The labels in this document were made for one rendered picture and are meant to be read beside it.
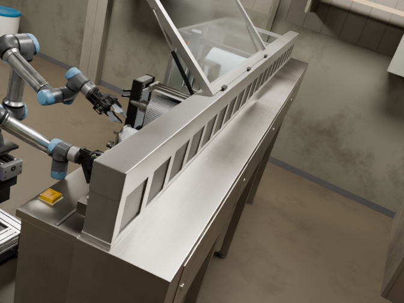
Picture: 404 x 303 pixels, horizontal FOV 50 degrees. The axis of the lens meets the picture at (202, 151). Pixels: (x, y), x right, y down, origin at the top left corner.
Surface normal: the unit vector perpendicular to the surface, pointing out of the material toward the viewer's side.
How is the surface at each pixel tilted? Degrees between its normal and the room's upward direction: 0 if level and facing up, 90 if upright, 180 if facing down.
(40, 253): 90
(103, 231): 90
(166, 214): 0
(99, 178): 90
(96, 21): 90
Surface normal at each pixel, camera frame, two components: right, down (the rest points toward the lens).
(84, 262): -0.32, 0.34
